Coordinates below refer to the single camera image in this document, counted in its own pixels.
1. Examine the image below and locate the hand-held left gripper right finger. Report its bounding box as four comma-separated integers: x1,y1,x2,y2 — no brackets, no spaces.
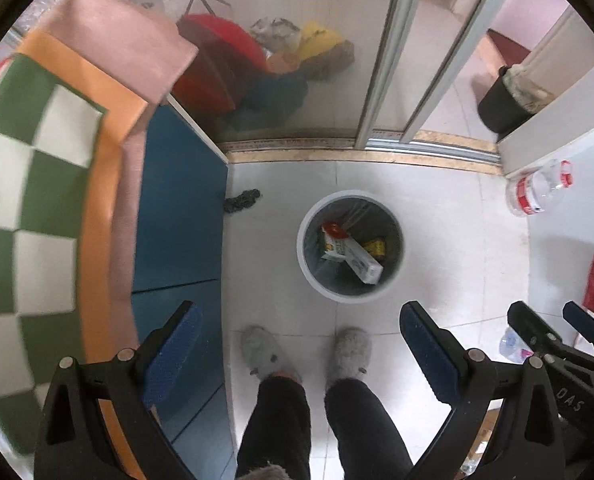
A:
399,301,560,480

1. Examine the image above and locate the person's left leg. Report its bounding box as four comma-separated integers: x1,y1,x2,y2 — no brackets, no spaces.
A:
236,376,312,480

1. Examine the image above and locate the white carton box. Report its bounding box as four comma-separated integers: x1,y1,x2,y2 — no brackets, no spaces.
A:
321,232,384,285

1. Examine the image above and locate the black bin with pale liner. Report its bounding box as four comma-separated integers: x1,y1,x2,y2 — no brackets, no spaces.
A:
478,64,554,137

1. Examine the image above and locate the red snack packet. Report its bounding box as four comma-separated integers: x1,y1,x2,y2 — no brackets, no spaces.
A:
322,222,351,242

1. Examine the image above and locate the yellow plastic bag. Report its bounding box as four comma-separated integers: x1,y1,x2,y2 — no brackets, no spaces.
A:
297,21,345,61

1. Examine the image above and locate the white desk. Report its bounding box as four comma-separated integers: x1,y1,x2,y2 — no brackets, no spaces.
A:
497,110,594,326

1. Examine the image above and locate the dark blue cloth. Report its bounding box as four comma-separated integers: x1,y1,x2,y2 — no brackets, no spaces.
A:
229,71,310,131

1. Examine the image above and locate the pink bed sheet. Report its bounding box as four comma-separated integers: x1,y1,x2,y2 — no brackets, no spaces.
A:
42,0,200,303

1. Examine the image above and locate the clear plastic bottle red label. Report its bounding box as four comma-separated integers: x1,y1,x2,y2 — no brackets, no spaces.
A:
507,159,575,218

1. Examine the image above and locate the sliding door floor track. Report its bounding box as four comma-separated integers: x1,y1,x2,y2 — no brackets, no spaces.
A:
219,135,504,177

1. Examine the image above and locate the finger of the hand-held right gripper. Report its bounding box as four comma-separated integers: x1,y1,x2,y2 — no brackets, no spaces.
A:
507,301,564,357
563,301,594,359

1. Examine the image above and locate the green white checkered blanket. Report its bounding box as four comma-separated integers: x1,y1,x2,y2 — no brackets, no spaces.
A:
0,52,110,456
14,30,150,480

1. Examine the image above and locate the person's right leg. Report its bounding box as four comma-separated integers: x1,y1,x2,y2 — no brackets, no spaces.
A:
324,379,414,480

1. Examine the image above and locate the dark red doormat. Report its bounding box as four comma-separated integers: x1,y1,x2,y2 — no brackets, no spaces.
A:
486,29,533,68

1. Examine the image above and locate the aluminium sliding door frame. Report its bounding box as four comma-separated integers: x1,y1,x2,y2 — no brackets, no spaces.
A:
354,0,424,150
401,0,525,143

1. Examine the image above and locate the red plastic basin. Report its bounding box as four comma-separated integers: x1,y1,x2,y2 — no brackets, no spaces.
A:
171,14,272,117

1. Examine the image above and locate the crumpled grey white bag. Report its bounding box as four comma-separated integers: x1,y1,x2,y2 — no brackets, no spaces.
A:
249,17,303,53

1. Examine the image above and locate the dark crumpled cloth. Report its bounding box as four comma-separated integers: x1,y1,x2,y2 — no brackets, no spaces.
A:
223,188,262,215

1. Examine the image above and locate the white round waste bin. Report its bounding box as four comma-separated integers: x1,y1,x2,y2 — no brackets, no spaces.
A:
297,190,406,305

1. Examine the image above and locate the small clear plastic bottle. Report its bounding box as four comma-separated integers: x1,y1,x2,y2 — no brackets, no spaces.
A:
500,327,529,364

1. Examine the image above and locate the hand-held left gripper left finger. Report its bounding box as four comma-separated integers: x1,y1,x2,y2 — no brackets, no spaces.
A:
34,300,205,480

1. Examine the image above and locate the person's leg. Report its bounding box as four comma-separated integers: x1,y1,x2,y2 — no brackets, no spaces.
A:
236,376,312,480
324,379,414,480

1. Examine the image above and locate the grey fluffy slipper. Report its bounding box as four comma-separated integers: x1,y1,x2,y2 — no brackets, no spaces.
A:
327,327,373,386
241,326,302,385

